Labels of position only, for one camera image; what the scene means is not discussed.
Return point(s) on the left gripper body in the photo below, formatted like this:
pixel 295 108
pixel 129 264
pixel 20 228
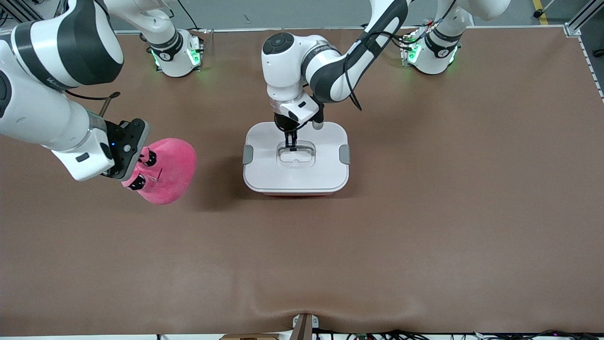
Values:
pixel 283 124

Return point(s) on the pink plush toy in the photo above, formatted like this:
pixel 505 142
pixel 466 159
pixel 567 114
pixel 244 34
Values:
pixel 174 170

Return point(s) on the white box lid grey latches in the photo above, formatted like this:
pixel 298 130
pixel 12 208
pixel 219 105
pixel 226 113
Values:
pixel 269 170

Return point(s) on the black caster wheel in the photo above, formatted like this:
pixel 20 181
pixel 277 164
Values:
pixel 538 13

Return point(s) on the aluminium frame structure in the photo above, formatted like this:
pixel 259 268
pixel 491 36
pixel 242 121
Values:
pixel 19 9

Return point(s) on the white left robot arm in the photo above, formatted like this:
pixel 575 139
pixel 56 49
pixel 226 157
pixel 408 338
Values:
pixel 330 71

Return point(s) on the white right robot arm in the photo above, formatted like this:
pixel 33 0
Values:
pixel 47 47

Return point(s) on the brown table mat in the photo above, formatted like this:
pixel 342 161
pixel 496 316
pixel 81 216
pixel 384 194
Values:
pixel 302 259

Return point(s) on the pink plastic box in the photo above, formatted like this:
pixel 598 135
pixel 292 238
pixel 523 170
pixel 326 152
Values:
pixel 295 193

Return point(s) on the aluminium corner post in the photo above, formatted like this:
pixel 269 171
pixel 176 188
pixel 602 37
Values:
pixel 583 19

